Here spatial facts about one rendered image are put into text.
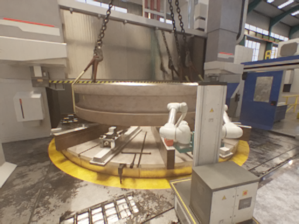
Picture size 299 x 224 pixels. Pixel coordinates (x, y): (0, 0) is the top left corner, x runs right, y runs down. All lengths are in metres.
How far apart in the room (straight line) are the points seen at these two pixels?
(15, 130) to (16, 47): 2.99
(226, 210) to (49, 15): 4.56
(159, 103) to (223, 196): 2.03
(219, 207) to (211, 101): 1.05
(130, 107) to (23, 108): 3.36
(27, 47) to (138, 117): 2.52
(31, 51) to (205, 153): 3.54
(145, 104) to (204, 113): 1.61
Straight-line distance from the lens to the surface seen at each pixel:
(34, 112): 5.32
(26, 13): 4.31
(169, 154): 2.42
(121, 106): 3.12
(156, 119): 2.90
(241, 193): 1.77
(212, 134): 1.81
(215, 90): 1.71
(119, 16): 6.00
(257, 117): 7.24
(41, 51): 3.66
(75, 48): 5.58
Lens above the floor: 1.75
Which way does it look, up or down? 11 degrees down
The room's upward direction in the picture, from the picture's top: straight up
